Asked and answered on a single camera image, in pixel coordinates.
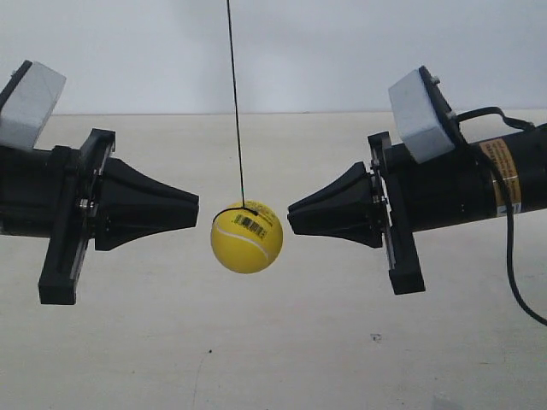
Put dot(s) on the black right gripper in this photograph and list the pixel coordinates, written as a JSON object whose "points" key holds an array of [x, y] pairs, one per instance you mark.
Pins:
{"points": [[452, 189]]}

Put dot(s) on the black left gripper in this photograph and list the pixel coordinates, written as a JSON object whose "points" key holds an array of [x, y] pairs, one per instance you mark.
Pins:
{"points": [[52, 194]]}

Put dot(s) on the yellow tennis ball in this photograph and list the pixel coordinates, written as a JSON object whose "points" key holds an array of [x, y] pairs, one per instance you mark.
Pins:
{"points": [[246, 237]]}

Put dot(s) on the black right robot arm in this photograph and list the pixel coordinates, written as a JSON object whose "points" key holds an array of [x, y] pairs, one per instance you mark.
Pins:
{"points": [[383, 203]]}

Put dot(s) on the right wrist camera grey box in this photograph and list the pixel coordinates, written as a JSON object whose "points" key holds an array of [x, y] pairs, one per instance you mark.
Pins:
{"points": [[425, 122]]}

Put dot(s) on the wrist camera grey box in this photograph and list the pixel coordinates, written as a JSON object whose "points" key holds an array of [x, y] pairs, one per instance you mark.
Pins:
{"points": [[27, 103], [425, 122]]}

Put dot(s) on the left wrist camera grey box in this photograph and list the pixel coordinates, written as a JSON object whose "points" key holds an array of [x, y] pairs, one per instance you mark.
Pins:
{"points": [[27, 103]]}

